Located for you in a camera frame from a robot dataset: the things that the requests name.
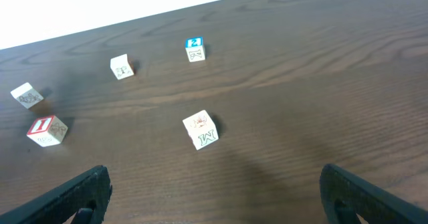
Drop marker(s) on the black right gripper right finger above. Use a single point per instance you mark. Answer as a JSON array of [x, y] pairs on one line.
[[346, 197]]

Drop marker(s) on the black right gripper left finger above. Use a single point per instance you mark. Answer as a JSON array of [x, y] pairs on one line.
[[84, 198]]

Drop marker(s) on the red I letter block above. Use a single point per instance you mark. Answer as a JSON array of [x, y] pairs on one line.
[[47, 131]]

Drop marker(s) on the blue P letter block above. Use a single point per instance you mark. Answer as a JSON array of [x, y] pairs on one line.
[[26, 95]]

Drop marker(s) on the M letter wooden block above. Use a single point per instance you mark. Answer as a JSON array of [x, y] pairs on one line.
[[201, 129]]

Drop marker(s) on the green R letter block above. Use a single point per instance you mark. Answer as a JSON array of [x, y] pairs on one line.
[[121, 67]]

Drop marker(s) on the blue 2 number block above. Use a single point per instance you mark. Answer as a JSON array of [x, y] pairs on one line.
[[195, 49]]

